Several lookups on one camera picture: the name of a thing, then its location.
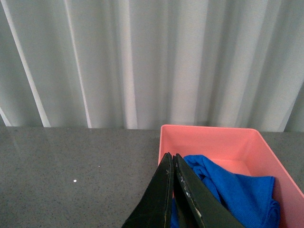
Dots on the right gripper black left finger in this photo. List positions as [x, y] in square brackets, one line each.
[155, 207]

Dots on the pink plastic bin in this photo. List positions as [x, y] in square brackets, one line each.
[238, 150]

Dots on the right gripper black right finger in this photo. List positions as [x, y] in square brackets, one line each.
[196, 205]

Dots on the blue microfiber cloth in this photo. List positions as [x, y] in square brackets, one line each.
[248, 199]

